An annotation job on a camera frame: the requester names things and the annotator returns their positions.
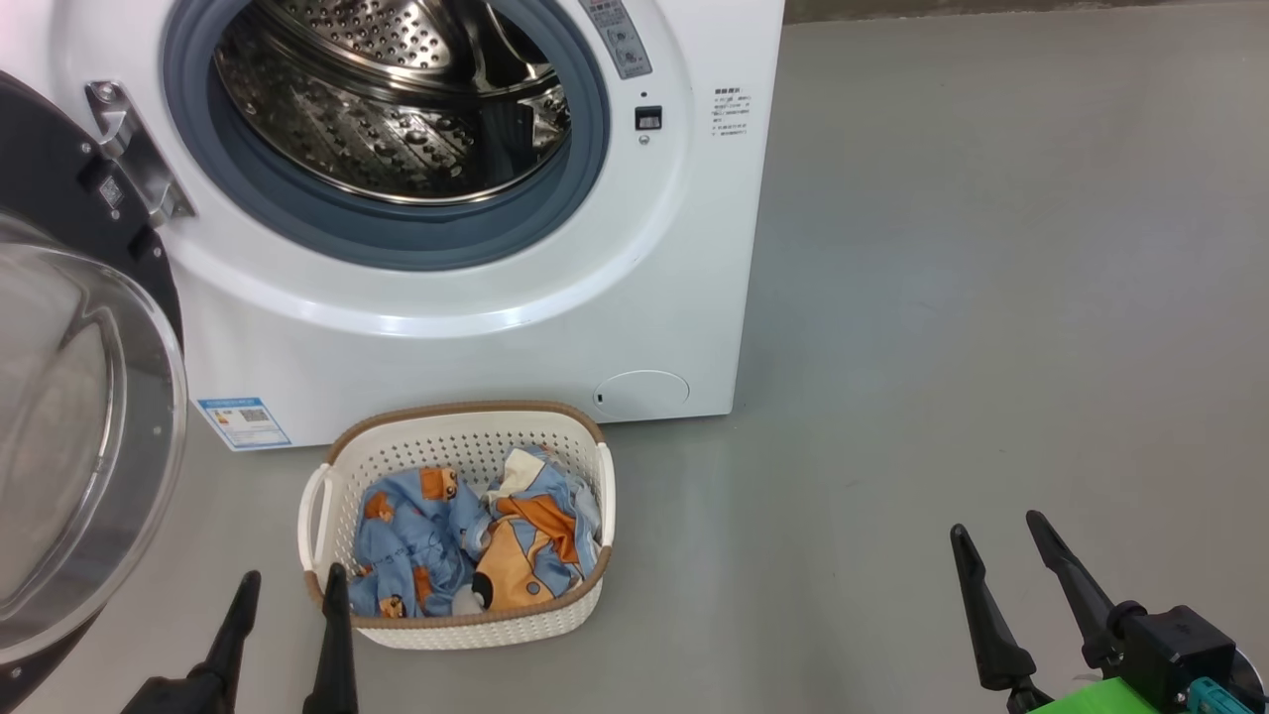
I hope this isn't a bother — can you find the grey warning sticker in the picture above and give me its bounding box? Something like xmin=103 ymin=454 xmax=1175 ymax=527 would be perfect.
xmin=580 ymin=0 xmax=653 ymax=80

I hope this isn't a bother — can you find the round white filter cover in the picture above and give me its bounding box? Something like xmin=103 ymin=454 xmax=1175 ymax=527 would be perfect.
xmin=595 ymin=370 xmax=691 ymax=419

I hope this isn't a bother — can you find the white basket with brown rim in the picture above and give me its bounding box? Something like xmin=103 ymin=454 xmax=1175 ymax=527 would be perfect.
xmin=297 ymin=401 xmax=618 ymax=652

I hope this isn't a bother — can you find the silver metal door hinge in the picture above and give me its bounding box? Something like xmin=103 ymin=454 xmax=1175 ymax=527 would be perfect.
xmin=84 ymin=81 xmax=196 ymax=227

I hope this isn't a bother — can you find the small printed text sticker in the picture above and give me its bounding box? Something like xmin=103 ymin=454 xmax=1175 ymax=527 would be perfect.
xmin=710 ymin=87 xmax=754 ymax=138

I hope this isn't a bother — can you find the blue garment with bear print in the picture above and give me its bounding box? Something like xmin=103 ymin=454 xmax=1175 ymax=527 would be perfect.
xmin=349 ymin=466 xmax=487 ymax=619

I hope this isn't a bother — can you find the grey rubber door gasket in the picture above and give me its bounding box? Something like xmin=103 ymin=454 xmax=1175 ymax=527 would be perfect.
xmin=162 ymin=0 xmax=611 ymax=272

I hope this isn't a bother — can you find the stainless steel washing machine drum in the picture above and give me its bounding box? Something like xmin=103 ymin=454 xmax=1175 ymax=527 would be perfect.
xmin=213 ymin=0 xmax=573 ymax=207

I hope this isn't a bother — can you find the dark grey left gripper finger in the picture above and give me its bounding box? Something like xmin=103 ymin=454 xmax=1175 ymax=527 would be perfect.
xmin=302 ymin=563 xmax=360 ymax=714
xmin=119 ymin=570 xmax=262 ymax=714

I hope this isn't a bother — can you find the blue garment with orange dog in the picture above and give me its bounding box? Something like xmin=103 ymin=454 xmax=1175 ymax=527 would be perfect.
xmin=466 ymin=444 xmax=603 ymax=614

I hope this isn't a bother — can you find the white front-load washing machine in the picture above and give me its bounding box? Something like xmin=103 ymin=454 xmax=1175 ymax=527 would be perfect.
xmin=0 ymin=0 xmax=786 ymax=452

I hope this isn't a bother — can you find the black-rimmed glass washer door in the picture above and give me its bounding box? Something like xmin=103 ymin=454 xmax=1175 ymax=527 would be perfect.
xmin=0 ymin=69 xmax=189 ymax=714

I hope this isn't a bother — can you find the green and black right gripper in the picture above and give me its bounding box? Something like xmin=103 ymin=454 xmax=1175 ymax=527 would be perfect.
xmin=950 ymin=510 xmax=1269 ymax=714

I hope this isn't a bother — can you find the blue energy label sticker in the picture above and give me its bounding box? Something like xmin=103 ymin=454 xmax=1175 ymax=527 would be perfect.
xmin=196 ymin=398 xmax=292 ymax=451

